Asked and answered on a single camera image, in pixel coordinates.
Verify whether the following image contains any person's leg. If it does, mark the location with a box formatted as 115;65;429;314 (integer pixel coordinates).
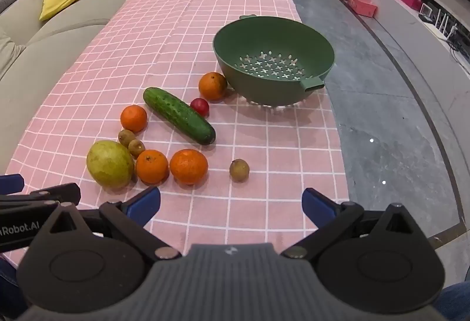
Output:
0;258;20;319
435;281;470;321

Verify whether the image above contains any green colander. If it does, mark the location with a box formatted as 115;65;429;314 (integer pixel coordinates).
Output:
213;14;336;109

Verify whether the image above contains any orange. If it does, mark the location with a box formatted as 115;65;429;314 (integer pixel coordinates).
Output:
135;149;170;185
199;72;228;101
169;149;209;185
120;105;148;134

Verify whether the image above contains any white low cabinet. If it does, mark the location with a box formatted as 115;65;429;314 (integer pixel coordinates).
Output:
340;0;470;87

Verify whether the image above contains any black cable bundle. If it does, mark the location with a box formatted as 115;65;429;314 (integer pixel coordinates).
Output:
448;31;470;61

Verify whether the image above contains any pink box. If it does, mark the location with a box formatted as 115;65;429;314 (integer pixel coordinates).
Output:
348;0;379;17

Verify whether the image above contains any person's right leg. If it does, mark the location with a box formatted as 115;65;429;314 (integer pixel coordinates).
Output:
435;281;470;321

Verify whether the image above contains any person's left leg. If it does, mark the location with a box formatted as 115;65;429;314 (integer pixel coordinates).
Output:
0;258;20;319

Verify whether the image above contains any white router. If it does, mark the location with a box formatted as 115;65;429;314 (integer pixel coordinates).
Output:
433;11;459;41

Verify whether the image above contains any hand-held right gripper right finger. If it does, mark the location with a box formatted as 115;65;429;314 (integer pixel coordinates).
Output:
282;188;430;260

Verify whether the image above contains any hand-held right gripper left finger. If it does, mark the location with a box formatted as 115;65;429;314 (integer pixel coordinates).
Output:
35;186;182;262

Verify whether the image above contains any green cucumber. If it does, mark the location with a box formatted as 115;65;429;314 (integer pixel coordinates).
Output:
143;87;216;145

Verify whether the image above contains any yellow-green mango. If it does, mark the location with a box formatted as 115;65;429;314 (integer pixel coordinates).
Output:
86;140;135;188

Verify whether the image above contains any pink checked tablecloth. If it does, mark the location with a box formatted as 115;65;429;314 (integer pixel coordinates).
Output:
0;0;350;266

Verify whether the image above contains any beige sofa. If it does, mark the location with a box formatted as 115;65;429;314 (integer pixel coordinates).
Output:
0;0;179;169

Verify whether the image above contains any red tomato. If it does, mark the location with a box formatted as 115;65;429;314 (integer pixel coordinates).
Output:
190;98;210;118

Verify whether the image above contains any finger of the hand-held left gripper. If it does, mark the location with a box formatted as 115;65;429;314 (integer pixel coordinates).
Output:
0;183;81;213
0;174;25;195

